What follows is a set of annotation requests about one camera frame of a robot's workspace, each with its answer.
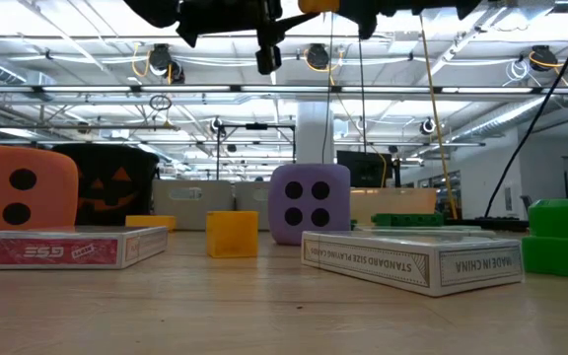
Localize black metal rig frame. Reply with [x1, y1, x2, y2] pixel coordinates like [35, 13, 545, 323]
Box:
[214, 122, 298, 181]

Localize orange foam die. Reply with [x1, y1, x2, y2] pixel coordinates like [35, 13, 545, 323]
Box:
[0, 144, 80, 251]

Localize black jack-o-lantern bucket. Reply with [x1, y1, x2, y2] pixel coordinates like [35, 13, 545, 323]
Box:
[51, 143, 161, 227]

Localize white playing card deck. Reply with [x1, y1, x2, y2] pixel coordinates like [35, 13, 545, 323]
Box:
[301, 229, 526, 299]

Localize red playing card deck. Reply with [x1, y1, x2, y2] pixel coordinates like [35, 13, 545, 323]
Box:
[0, 225, 170, 271]

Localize black monitor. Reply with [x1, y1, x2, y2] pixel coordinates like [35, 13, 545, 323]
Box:
[336, 150, 394, 189]

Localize long ceiling light rail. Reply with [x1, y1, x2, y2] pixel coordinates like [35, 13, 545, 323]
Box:
[0, 84, 568, 96]

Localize green two-stud toy block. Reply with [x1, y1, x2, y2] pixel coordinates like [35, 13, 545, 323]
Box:
[521, 198, 568, 281]

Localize purple foam die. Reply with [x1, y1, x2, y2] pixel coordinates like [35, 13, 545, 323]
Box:
[267, 163, 352, 247]

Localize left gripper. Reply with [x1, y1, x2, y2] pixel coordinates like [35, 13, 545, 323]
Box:
[175, 0, 322, 76]

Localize orange flat toy brick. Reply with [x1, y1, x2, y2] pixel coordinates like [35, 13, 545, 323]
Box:
[124, 214, 178, 232]

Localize orange plastic bin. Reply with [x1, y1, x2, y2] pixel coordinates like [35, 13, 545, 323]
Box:
[350, 187, 438, 228]

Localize teal framed card deck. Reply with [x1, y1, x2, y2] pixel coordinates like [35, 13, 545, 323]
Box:
[354, 225, 498, 239]

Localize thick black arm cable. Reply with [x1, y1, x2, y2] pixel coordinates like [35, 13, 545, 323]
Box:
[483, 0, 568, 220]

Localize grey plastic bin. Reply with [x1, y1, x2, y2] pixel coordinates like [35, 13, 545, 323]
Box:
[234, 180, 271, 232]
[151, 179, 236, 232]

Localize yellow cable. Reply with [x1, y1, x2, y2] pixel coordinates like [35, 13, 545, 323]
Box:
[419, 13, 461, 221]

